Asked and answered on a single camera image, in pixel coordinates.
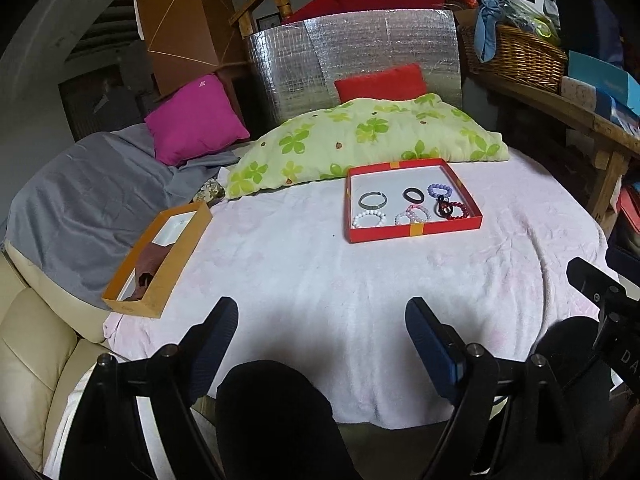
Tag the brown cardboard panel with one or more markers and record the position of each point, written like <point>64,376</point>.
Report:
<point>185,15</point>

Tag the wicker basket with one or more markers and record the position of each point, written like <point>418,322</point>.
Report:
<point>525,60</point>

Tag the silver metal bangle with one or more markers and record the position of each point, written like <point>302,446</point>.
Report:
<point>363,205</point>

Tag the patterned cloth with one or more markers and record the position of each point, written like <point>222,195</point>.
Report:
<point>212,191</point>

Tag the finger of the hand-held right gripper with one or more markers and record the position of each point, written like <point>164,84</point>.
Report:
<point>592,277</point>

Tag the blue box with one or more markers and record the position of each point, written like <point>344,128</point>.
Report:
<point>597,77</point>

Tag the silver foil panel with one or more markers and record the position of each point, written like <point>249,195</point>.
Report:
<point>310,65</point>

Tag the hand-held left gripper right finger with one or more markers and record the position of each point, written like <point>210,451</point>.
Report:
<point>430,345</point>

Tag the red pillow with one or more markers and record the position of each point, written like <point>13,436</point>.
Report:
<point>380,84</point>

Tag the orange cardboard box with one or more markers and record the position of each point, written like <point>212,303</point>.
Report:
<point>160,287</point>

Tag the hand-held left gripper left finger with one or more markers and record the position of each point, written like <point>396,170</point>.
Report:
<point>220,340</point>

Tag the red cardboard box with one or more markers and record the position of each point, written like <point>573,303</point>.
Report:
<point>400,232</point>

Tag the blue cloth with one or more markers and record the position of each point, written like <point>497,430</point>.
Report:
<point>487,25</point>

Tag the magenta pillow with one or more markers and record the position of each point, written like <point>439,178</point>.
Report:
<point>195,120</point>

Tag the green floral pillow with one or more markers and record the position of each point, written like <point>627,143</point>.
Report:
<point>350,140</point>

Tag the grey blanket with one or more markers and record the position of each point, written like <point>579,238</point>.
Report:
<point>85,195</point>

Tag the brown cloth item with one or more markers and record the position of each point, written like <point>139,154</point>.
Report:
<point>152,265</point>

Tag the wooden bench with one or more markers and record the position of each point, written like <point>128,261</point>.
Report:
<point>580,110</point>

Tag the cream leather sofa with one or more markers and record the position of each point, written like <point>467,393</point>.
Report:
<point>30,350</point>

